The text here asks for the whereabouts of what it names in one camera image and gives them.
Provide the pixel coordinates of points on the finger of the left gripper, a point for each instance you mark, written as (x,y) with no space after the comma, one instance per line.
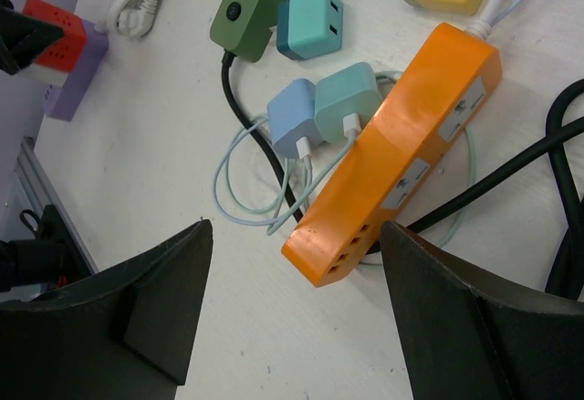
(23,38)

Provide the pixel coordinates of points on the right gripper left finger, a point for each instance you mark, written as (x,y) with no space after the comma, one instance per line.
(126,332)

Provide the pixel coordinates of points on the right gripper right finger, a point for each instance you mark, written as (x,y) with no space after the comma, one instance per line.
(467,333)

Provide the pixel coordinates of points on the red cube plug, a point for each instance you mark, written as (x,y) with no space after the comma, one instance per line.
(62,55)

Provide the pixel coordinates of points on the purple power strip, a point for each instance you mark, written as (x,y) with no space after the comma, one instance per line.
(64,91)

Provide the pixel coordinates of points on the green power strip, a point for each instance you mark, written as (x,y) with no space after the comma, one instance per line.
(243,27)

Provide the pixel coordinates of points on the orange power strip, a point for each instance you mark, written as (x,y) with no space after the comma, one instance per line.
(448,81)

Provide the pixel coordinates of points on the teal plug adapter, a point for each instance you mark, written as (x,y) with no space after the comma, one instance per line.
(352,90)
(307,29)

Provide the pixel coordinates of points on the light blue plug adapter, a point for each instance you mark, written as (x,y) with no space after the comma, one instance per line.
(291,117)

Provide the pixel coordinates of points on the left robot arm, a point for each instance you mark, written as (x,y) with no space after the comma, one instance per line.
(50,257)

